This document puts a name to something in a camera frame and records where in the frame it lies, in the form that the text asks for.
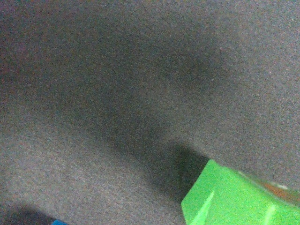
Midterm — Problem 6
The green block with stud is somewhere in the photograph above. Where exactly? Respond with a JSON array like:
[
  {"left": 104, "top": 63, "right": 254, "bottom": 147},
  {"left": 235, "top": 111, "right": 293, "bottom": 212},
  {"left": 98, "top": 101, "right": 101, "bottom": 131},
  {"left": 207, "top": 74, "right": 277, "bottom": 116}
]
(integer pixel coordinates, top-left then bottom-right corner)
[{"left": 181, "top": 159, "right": 300, "bottom": 225}]

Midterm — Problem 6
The blue block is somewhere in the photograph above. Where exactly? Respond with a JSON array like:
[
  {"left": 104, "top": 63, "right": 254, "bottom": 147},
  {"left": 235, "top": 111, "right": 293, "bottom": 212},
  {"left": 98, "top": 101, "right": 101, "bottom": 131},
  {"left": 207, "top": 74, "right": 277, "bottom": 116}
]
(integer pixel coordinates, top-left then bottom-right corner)
[{"left": 51, "top": 219, "right": 68, "bottom": 225}]

